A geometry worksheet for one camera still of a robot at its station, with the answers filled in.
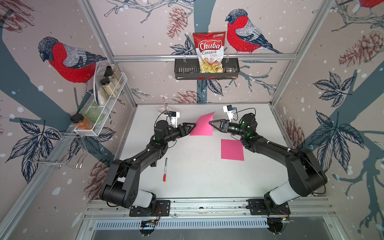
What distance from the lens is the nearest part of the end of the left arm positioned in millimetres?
738

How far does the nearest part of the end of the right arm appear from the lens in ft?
2.34

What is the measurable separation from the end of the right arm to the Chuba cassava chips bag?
0.32m

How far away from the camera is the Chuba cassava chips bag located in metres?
0.81

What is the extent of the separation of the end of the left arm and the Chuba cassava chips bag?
358mm
